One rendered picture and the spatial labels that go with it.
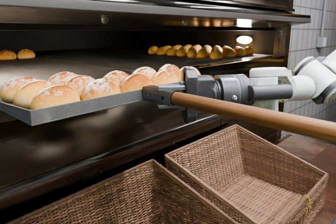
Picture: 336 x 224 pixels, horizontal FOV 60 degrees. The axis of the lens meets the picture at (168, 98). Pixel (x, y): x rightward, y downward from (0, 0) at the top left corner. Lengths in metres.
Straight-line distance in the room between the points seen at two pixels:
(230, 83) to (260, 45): 1.51
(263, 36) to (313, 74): 1.26
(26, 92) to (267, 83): 0.52
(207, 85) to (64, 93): 0.30
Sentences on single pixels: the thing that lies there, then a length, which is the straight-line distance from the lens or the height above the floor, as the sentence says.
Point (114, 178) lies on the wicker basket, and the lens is 1.05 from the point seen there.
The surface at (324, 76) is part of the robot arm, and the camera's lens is 0.92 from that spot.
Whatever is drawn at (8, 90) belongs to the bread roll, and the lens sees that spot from 0.72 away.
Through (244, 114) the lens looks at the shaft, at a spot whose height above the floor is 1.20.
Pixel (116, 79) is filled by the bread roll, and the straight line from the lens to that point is 0.76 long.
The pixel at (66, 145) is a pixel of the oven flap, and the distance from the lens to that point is 0.94.
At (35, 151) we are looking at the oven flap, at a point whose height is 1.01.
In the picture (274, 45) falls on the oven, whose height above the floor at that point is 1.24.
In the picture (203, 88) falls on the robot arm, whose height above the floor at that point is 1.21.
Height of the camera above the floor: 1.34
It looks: 13 degrees down
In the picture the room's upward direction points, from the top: straight up
